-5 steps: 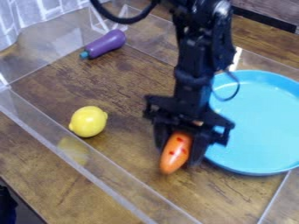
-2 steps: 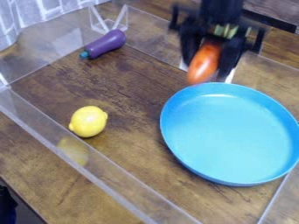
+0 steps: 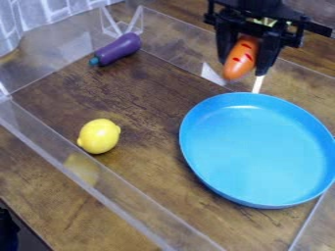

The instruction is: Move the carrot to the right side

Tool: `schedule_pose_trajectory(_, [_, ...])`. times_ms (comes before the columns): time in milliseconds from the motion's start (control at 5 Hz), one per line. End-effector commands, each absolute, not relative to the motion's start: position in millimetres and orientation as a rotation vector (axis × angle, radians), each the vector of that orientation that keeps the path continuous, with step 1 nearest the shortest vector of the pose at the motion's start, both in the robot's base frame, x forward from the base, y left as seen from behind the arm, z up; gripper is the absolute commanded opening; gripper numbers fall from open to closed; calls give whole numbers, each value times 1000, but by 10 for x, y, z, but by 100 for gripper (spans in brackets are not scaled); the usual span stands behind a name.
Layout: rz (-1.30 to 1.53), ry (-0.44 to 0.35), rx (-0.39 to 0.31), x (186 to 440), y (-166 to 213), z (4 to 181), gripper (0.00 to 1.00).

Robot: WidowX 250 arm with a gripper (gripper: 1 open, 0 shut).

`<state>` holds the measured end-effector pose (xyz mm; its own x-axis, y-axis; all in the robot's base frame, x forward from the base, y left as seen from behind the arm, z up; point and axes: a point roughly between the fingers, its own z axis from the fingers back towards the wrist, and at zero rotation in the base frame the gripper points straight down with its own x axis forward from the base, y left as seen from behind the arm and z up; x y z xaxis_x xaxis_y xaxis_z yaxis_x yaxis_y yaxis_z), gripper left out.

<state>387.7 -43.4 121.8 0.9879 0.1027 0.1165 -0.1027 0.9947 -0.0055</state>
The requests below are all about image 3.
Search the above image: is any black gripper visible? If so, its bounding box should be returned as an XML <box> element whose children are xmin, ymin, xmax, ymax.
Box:
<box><xmin>205</xmin><ymin>0</ymin><xmax>334</xmax><ymax>76</ymax></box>

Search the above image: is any orange toy carrot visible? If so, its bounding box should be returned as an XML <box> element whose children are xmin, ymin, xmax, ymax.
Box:
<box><xmin>223</xmin><ymin>35</ymin><xmax>259</xmax><ymax>81</ymax></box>

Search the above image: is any purple toy eggplant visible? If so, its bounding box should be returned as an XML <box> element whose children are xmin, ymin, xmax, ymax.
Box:
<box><xmin>90</xmin><ymin>32</ymin><xmax>142</xmax><ymax>66</ymax></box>

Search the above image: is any blue plastic plate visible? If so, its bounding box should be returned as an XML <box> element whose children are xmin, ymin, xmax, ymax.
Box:
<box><xmin>179</xmin><ymin>93</ymin><xmax>335</xmax><ymax>209</ymax></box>

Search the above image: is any yellow toy lemon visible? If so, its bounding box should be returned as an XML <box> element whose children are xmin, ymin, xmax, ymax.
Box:
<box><xmin>78</xmin><ymin>119</ymin><xmax>120</xmax><ymax>154</ymax></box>

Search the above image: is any white patterned curtain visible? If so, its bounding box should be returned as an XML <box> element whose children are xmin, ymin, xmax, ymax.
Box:
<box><xmin>0</xmin><ymin>0</ymin><xmax>124</xmax><ymax>57</ymax></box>

